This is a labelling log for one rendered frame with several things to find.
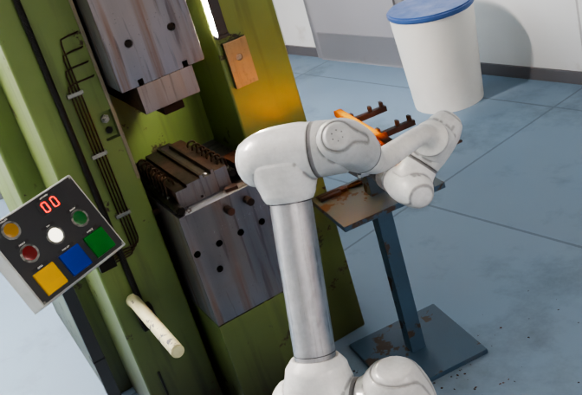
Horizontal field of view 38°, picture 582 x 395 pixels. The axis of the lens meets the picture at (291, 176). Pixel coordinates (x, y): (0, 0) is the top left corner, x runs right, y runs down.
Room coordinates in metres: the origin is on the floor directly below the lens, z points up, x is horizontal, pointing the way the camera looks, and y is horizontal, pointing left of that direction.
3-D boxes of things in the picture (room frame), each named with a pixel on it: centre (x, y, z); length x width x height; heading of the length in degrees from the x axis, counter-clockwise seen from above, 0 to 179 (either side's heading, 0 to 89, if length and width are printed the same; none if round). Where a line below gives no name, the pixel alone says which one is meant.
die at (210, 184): (2.89, 0.38, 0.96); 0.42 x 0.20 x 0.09; 23
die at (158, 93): (2.89, 0.38, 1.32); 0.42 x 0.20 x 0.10; 23
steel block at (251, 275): (2.92, 0.33, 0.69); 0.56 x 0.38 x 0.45; 23
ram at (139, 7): (2.90, 0.34, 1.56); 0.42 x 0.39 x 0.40; 23
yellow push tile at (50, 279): (2.24, 0.76, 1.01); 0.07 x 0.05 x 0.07; 138
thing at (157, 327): (2.48, 0.58, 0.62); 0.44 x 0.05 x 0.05; 23
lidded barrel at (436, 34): (5.18, -1.13, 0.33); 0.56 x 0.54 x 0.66; 32
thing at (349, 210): (2.75, -0.28, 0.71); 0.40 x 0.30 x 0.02; 105
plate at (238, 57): (2.93, 0.06, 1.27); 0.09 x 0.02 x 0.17; 113
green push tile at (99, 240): (2.39, 0.62, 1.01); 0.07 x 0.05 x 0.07; 138
